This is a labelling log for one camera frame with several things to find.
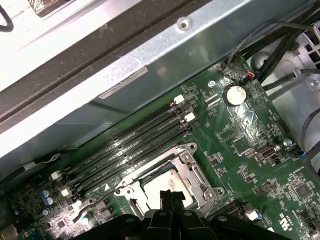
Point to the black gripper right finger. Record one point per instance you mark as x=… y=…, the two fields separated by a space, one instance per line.
x=192 y=225

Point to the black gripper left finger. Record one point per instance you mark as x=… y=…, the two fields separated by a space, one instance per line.
x=155 y=225

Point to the silver CPU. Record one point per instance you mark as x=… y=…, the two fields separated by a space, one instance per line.
x=152 y=186

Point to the metal socket cover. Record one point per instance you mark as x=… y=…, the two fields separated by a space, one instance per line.
x=187 y=167

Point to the CPU socket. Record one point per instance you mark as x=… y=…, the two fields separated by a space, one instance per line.
x=123 y=190

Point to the RAM slot white latches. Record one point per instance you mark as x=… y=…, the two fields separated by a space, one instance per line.
x=127 y=156
x=117 y=137
x=251 y=215

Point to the green motherboard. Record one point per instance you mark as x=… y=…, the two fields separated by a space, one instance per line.
x=225 y=155

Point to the silver internal USB port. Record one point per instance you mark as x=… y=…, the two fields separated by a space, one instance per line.
x=265 y=153

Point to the silver coin battery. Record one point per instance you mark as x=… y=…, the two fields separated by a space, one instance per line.
x=235 y=95

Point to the black PC case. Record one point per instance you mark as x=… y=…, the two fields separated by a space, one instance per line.
x=200 y=32

